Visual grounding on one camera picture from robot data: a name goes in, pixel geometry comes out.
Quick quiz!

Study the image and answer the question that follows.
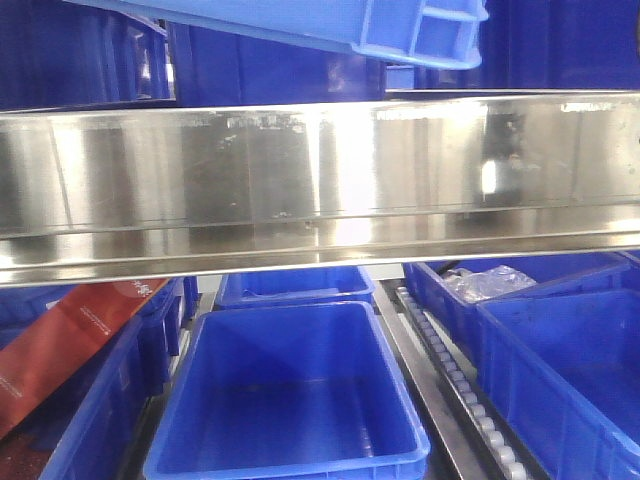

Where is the blue plastic bin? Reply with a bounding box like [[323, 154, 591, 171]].
[[84, 0, 489, 70]]

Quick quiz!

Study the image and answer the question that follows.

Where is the blue bin lower centre rear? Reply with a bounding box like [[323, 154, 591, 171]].
[[215, 266, 375, 309]]

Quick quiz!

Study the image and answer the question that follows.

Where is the blue bin lower right rear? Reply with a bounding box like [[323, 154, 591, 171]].
[[403, 252, 639, 365]]

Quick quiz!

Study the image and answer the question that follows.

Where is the clear plastic bag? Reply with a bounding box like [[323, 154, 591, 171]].
[[443, 265, 537, 303]]

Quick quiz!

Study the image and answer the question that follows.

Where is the dark blue bin upper centre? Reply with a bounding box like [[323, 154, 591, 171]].
[[167, 22, 386, 107]]

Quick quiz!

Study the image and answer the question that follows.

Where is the dark blue bin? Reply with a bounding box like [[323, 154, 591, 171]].
[[167, 22, 386, 107], [414, 1, 639, 90], [1, 1, 170, 110]]

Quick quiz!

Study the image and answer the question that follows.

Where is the blue bin lower right front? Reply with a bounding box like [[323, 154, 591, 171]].
[[477, 289, 639, 479]]

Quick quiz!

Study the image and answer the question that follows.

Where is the dark blue bin upper right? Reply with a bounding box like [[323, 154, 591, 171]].
[[414, 1, 639, 90]]

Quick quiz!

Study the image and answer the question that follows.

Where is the blue bin lower left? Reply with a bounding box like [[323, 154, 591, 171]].
[[1, 276, 198, 479]]

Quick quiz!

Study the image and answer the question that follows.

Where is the red cardboard box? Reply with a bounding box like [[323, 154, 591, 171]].
[[1, 278, 168, 436]]

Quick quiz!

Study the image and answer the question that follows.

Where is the lower white roller track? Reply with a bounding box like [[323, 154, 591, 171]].
[[396, 286, 548, 479]]

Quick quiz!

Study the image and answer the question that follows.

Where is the dark blue bin upper left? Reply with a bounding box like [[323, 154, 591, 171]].
[[1, 1, 170, 110]]

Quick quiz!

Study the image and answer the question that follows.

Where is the steel front shelf rail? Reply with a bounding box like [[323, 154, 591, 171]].
[[1, 90, 639, 287]]

